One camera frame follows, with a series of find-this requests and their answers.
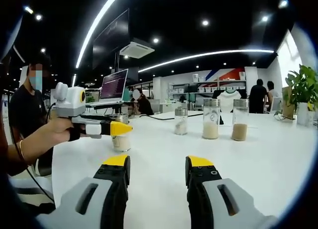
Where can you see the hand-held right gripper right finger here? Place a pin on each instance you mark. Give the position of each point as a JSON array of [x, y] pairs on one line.
[[248, 214]]

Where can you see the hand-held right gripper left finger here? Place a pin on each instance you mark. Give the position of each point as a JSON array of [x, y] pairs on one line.
[[72, 211]]

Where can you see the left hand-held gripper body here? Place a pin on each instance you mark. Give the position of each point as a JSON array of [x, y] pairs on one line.
[[69, 102]]

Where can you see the short seasoning bottle white powder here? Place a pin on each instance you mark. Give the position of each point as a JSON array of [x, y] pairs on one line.
[[181, 128]]

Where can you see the seasoning bottle brown powder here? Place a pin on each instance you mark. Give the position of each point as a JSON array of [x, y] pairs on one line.
[[239, 133]]

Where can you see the tall seasoning bottle beige powder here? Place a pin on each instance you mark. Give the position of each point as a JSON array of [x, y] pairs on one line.
[[211, 130]]

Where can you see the person's left hand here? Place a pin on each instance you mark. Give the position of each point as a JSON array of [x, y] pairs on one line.
[[60, 126]]

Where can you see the small green plant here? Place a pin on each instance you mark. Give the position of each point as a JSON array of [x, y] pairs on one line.
[[90, 99]]

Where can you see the open laptop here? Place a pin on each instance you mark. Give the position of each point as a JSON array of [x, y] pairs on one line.
[[113, 85]]

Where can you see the white office chair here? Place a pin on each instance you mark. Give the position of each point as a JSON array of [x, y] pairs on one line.
[[24, 189]]

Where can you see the hanging dark monitor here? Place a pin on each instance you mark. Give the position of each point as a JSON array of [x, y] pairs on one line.
[[111, 40]]

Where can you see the ceiling air conditioner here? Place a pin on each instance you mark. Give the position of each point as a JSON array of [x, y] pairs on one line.
[[136, 49]]

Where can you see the shelf of white bins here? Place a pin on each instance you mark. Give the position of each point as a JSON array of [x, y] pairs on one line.
[[206, 88]]

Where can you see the black and white t-shirt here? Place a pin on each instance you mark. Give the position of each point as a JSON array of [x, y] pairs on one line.
[[227, 99]]

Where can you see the white plant pot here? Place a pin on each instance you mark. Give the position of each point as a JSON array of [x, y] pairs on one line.
[[303, 114]]

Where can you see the brown paper bag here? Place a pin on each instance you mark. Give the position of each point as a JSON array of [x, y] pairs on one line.
[[289, 104]]

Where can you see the large green plant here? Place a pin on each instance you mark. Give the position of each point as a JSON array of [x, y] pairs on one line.
[[303, 85]]

